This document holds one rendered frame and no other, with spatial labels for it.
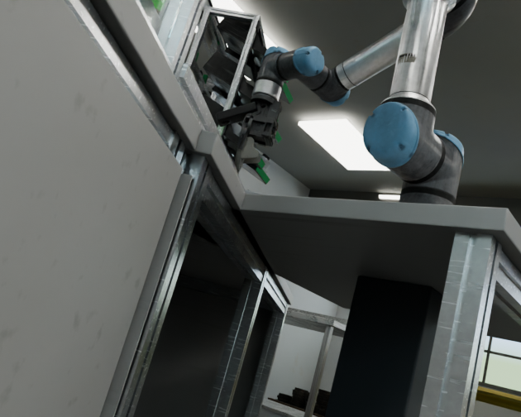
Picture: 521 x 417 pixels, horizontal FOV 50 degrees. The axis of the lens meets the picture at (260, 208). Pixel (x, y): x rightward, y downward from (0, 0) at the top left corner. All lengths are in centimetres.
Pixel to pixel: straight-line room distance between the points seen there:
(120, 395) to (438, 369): 37
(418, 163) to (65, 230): 84
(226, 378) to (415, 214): 77
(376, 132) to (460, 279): 50
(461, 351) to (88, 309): 42
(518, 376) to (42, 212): 815
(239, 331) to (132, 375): 73
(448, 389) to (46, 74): 54
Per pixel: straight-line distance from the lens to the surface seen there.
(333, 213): 81
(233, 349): 138
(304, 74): 150
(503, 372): 848
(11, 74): 38
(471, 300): 71
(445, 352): 71
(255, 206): 89
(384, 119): 115
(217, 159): 72
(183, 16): 68
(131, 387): 68
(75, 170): 46
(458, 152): 128
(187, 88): 81
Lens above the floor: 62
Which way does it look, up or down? 14 degrees up
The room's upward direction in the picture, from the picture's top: 16 degrees clockwise
